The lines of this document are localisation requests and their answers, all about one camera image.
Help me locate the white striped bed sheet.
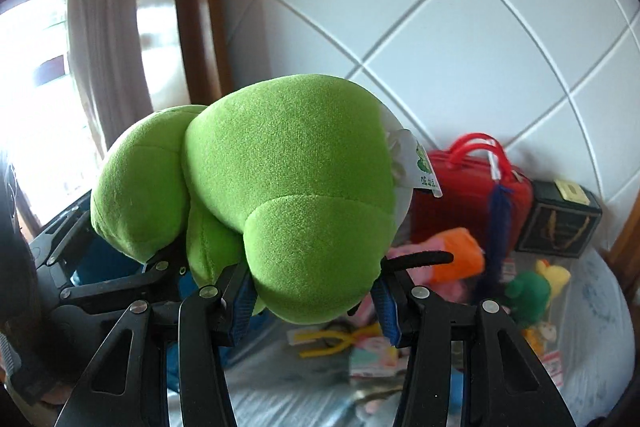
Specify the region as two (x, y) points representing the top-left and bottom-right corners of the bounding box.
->
(170, 247), (636, 427)

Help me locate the bright window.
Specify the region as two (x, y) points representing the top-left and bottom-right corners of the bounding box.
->
(0, 0), (96, 233)

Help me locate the green frog plush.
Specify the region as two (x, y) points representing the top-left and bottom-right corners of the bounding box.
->
(90, 73), (453, 325)

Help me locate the white curtain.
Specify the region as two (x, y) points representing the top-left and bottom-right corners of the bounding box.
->
(65, 0), (156, 162)

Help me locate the red plastic case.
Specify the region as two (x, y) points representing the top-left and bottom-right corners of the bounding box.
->
(410, 133), (533, 258)

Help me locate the blue tassel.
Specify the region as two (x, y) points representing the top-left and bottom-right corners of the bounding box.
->
(472, 184), (516, 303)

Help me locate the blue plastic crate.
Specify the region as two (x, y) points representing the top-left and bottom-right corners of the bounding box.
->
(70, 202), (236, 395)

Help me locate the small orange white toy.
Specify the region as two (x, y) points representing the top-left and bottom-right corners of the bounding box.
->
(522, 322), (558, 355)

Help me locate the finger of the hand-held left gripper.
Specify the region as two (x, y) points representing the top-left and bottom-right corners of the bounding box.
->
(29, 204), (193, 308)

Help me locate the white padded wooden headboard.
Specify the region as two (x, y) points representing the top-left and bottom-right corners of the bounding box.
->
(135, 0), (640, 268)

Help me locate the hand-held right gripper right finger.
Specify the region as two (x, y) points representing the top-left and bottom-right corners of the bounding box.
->
(372, 269), (576, 427)

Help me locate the pastel small box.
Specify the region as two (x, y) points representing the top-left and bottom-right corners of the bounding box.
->
(350, 337), (401, 378)

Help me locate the pink pig plush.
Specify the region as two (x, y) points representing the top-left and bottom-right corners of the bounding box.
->
(387, 228), (486, 303)

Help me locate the green and yellow plush toy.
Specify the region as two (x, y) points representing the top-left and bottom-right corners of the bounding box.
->
(504, 259), (572, 328)

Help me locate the black gift box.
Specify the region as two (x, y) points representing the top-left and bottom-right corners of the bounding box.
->
(515, 178), (603, 260)

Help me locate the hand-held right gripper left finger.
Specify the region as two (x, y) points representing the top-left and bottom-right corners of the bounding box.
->
(55, 264), (258, 427)

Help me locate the yellow horseshoe toy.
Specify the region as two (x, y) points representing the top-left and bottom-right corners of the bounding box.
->
(287, 324), (383, 360)

